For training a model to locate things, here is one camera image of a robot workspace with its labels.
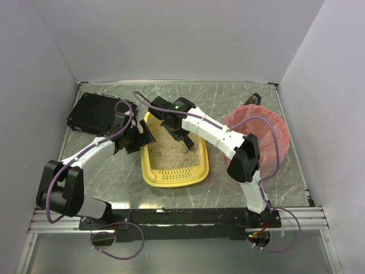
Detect yellow litter box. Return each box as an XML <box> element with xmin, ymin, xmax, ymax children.
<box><xmin>141</xmin><ymin>112</ymin><xmax>209</xmax><ymax>188</ymax></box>

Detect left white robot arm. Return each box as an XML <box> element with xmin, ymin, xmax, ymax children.
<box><xmin>36</xmin><ymin>111</ymin><xmax>156</xmax><ymax>224</ymax></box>

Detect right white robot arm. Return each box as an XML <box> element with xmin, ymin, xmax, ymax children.
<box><xmin>148</xmin><ymin>96</ymin><xmax>266</xmax><ymax>214</ymax></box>

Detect cat litter pellets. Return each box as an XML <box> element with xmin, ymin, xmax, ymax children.
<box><xmin>148</xmin><ymin>122</ymin><xmax>200</xmax><ymax>170</ymax></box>

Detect black flat box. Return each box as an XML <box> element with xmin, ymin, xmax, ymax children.
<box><xmin>67</xmin><ymin>92</ymin><xmax>137</xmax><ymax>136</ymax></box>

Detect black metronome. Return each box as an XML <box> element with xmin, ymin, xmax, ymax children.
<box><xmin>244</xmin><ymin>92</ymin><xmax>262</xmax><ymax>106</ymax></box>

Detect red basket with bag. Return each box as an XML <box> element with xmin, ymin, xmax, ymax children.
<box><xmin>224</xmin><ymin>104</ymin><xmax>290</xmax><ymax>178</ymax></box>

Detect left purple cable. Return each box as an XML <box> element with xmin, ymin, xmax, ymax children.
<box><xmin>45</xmin><ymin>99</ymin><xmax>145</xmax><ymax>260</ymax></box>

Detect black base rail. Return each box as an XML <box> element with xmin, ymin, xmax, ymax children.
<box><xmin>79</xmin><ymin>207</ymin><xmax>282</xmax><ymax>243</ymax></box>

